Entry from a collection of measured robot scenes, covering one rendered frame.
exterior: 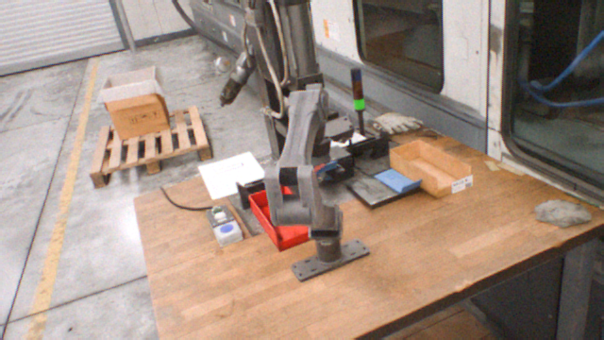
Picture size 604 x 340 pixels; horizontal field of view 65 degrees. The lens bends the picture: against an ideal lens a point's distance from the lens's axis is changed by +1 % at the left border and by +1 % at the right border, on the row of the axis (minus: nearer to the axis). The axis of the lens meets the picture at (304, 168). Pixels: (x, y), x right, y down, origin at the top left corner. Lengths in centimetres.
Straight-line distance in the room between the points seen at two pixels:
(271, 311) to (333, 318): 15
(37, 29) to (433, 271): 997
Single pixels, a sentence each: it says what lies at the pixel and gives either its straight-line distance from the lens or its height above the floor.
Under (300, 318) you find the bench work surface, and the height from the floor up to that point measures 90.
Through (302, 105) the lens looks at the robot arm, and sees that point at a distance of 100.
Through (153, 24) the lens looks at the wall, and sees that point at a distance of 1060.
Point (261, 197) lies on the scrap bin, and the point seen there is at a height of 94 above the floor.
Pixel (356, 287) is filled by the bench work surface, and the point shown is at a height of 90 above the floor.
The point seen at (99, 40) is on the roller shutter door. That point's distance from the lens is 1059.
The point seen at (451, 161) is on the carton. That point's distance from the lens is 153.
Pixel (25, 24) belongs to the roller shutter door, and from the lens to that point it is 1069.
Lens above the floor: 166
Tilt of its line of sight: 27 degrees down
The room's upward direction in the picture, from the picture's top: 10 degrees counter-clockwise
